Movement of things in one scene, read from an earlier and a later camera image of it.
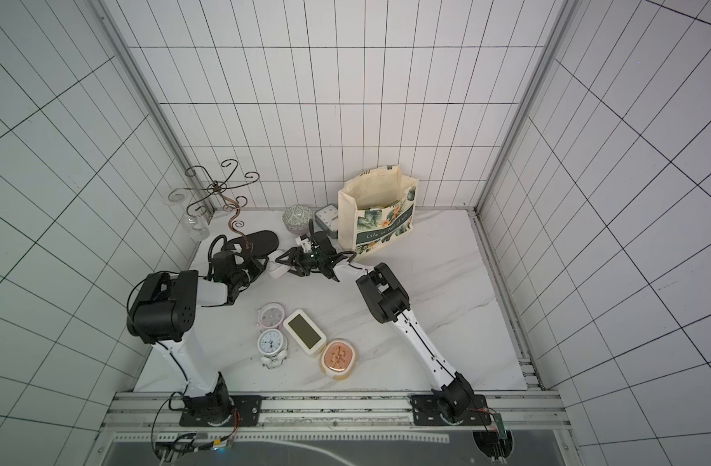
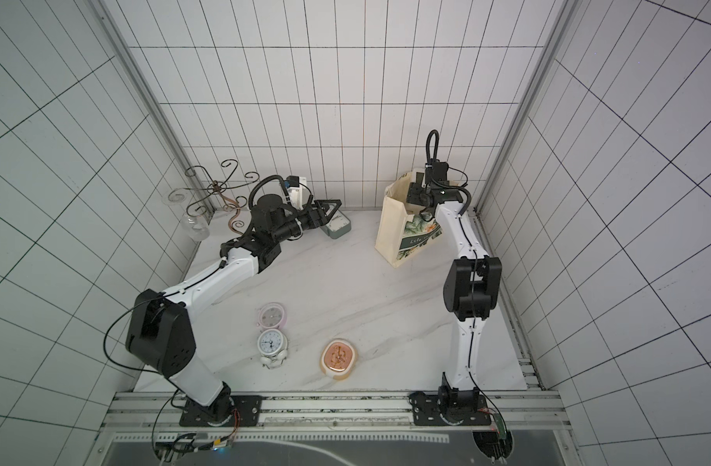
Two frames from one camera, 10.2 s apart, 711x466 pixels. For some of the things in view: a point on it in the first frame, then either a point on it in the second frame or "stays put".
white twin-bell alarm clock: [272, 346] stays put
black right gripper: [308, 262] to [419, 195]
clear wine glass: [194, 221] stays put
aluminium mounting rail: [329, 413] stays put
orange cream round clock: [338, 358] stays put
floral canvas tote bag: [375, 205] to [402, 227]
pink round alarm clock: [271, 316] stays put
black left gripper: [258, 267] to [323, 217]
